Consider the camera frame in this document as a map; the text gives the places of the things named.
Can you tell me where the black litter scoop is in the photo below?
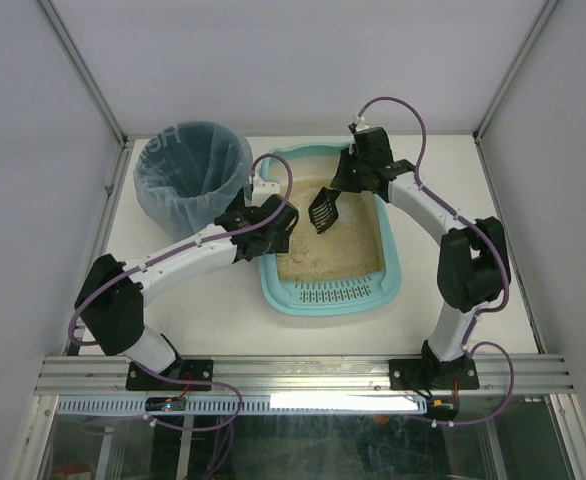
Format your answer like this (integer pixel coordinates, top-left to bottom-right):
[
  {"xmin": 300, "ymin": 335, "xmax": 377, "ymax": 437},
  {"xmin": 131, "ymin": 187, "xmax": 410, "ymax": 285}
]
[{"xmin": 308, "ymin": 187, "xmax": 341, "ymax": 234}]

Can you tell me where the teal litter box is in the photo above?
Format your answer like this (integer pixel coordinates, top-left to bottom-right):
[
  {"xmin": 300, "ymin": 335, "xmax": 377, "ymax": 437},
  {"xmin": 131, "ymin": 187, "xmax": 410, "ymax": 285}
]
[{"xmin": 259, "ymin": 143, "xmax": 402, "ymax": 316}]

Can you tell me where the black trash bin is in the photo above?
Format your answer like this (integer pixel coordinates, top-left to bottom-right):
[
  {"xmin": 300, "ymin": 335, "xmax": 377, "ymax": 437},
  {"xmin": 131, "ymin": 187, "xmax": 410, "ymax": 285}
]
[{"xmin": 134, "ymin": 121, "xmax": 252, "ymax": 203}]

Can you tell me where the translucent blue bin liner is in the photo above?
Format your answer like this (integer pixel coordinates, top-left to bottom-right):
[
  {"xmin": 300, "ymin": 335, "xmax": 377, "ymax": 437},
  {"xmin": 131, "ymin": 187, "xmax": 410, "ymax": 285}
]
[{"xmin": 132, "ymin": 121, "xmax": 254, "ymax": 244}]

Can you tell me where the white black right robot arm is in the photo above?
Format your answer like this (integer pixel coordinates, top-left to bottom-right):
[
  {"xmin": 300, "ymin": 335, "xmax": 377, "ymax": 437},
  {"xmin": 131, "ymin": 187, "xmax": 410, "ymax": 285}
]
[{"xmin": 331, "ymin": 127, "xmax": 510, "ymax": 365}]

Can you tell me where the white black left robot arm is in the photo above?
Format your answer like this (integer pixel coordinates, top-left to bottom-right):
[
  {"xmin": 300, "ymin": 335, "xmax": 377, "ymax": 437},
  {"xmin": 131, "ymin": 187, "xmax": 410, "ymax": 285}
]
[{"xmin": 73, "ymin": 194, "xmax": 299, "ymax": 374}]

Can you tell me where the beige cat litter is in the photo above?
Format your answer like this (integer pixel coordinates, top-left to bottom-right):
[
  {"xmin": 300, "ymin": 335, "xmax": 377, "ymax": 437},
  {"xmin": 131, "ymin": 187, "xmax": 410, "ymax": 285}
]
[{"xmin": 276, "ymin": 178, "xmax": 383, "ymax": 282}]

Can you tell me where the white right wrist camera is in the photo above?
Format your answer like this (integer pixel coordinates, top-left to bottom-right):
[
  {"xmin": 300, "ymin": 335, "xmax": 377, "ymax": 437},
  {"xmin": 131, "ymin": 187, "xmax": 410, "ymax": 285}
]
[{"xmin": 348, "ymin": 115, "xmax": 370, "ymax": 135}]

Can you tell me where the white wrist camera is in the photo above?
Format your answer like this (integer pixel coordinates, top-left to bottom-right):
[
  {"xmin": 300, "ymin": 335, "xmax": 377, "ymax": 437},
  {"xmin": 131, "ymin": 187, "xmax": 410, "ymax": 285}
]
[
  {"xmin": 348, "ymin": 115, "xmax": 370, "ymax": 135},
  {"xmin": 250, "ymin": 172, "xmax": 280, "ymax": 207}
]

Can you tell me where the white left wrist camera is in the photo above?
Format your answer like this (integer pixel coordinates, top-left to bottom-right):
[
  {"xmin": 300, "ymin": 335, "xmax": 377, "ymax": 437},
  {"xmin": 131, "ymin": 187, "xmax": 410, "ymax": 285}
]
[{"xmin": 250, "ymin": 172, "xmax": 280, "ymax": 207}]

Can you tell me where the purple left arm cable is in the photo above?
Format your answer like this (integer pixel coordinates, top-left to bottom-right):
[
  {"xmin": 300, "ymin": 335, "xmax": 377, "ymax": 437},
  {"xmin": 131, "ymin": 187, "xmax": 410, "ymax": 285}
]
[{"xmin": 67, "ymin": 154, "xmax": 294, "ymax": 347}]

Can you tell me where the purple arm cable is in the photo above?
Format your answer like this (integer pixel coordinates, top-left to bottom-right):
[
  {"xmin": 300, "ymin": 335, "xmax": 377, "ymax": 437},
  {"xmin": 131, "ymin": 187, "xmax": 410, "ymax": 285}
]
[
  {"xmin": 67, "ymin": 154, "xmax": 294, "ymax": 347},
  {"xmin": 357, "ymin": 95, "xmax": 515, "ymax": 427}
]

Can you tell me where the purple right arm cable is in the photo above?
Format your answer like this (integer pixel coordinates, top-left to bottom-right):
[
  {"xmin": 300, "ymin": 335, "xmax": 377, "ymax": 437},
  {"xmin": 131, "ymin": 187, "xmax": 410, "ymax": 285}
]
[{"xmin": 357, "ymin": 95, "xmax": 515, "ymax": 427}]

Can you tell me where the white slotted cable duct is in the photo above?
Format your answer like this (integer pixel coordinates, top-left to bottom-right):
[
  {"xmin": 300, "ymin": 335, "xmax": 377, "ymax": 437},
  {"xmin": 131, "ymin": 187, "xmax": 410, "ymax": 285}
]
[{"xmin": 57, "ymin": 392, "xmax": 427, "ymax": 417}]

